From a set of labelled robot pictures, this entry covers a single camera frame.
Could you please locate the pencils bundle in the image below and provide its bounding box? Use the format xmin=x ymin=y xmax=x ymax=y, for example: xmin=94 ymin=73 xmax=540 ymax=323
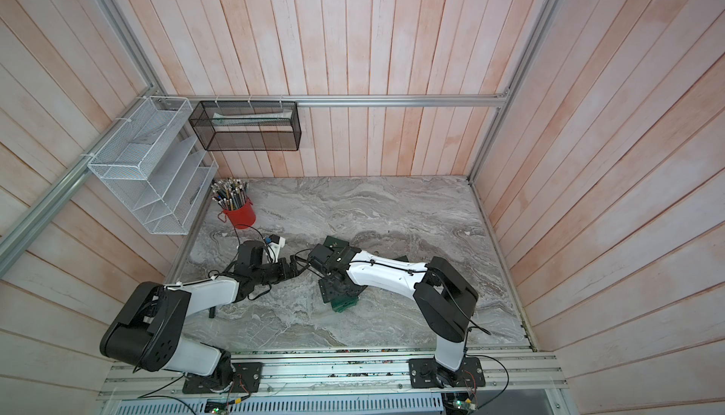
xmin=211 ymin=178 xmax=248 ymax=211

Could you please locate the white wire mesh shelf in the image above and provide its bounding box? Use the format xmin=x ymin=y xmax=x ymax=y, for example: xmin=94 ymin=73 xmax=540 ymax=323
xmin=89 ymin=96 xmax=218 ymax=236

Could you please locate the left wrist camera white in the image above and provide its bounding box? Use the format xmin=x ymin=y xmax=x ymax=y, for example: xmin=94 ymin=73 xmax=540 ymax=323
xmin=264 ymin=234 xmax=286 ymax=263

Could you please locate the aluminium frame rail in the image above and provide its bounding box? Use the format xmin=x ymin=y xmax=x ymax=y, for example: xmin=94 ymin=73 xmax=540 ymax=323
xmin=184 ymin=94 xmax=508 ymax=107

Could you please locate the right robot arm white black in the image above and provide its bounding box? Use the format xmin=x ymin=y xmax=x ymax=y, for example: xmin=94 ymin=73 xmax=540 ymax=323
xmin=307 ymin=244 xmax=479 ymax=389

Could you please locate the black mesh basket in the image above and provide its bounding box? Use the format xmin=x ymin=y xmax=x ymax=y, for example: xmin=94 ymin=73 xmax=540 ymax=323
xmin=189 ymin=100 xmax=302 ymax=152

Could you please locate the left green jewelry box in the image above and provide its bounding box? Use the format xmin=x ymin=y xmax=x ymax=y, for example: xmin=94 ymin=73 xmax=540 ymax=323
xmin=323 ymin=236 xmax=349 ymax=252

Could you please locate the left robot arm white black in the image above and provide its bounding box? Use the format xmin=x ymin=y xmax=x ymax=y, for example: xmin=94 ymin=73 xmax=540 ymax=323
xmin=99 ymin=241 xmax=303 ymax=392

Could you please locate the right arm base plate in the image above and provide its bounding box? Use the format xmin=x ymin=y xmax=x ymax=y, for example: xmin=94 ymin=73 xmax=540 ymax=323
xmin=408 ymin=358 xmax=485 ymax=390

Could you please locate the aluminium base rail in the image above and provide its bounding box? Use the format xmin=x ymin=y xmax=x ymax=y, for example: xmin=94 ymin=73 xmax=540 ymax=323
xmin=97 ymin=346 xmax=568 ymax=401

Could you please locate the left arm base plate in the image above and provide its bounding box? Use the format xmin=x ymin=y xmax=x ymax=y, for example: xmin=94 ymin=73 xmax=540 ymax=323
xmin=182 ymin=361 xmax=264 ymax=394

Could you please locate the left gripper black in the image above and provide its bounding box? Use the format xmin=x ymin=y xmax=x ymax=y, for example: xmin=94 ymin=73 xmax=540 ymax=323
xmin=252 ymin=255 xmax=311 ymax=286

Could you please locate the red pencil cup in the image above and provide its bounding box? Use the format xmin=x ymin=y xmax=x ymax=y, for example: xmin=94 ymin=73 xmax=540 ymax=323
xmin=217 ymin=199 xmax=257 ymax=230

